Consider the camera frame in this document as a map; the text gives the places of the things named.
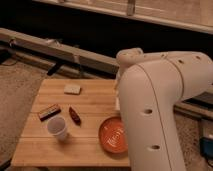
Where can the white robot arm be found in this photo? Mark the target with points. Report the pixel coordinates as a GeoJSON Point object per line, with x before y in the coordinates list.
{"type": "Point", "coordinates": [153, 143]}

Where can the grey metal rail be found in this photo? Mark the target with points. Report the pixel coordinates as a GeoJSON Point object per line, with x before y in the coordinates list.
{"type": "Point", "coordinates": [66, 53]}

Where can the white patterned bottle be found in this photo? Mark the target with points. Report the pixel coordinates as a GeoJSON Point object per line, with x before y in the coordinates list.
{"type": "Point", "coordinates": [117, 104]}

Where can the wooden table board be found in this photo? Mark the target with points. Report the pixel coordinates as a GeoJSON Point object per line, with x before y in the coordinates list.
{"type": "Point", "coordinates": [94, 104]}

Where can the orange bowl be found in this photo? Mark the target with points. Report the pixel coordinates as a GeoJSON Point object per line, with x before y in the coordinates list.
{"type": "Point", "coordinates": [112, 136]}

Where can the brown chocolate bar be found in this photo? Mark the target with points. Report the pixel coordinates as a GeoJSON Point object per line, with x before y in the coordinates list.
{"type": "Point", "coordinates": [49, 112]}

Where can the white plastic cup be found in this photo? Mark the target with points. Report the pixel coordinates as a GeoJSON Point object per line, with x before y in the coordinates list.
{"type": "Point", "coordinates": [57, 127]}

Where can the blue box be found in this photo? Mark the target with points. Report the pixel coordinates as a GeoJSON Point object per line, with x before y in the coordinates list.
{"type": "Point", "coordinates": [206, 147]}

